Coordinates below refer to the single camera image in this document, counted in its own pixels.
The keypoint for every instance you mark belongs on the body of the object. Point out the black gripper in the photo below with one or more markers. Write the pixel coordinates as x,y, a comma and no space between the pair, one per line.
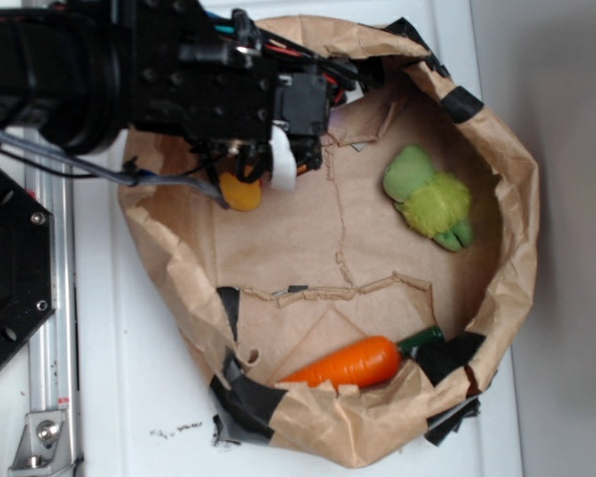
228,86

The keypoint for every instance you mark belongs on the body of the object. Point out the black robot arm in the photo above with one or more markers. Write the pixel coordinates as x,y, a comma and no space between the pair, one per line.
80,72

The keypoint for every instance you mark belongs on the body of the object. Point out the yellow rubber duck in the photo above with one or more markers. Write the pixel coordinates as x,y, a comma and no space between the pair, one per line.
240,196

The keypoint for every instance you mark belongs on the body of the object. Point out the green plush toy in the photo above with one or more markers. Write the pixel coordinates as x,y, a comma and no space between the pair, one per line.
433,203

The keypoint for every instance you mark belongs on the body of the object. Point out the brown paper bag basin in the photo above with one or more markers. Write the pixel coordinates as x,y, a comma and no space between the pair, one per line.
261,294

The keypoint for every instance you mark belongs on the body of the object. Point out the orange plastic carrot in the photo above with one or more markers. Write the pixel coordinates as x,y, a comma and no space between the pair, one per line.
365,363

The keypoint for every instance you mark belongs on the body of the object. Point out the white tray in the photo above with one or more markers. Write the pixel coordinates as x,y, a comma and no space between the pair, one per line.
145,409

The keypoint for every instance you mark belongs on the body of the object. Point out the aluminium extrusion rail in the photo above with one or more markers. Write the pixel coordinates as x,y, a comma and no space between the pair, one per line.
53,375

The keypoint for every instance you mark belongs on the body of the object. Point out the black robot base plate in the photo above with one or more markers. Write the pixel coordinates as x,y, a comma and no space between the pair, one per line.
26,283

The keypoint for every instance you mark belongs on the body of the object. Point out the metal corner bracket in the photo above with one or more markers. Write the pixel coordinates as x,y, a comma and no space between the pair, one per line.
45,445

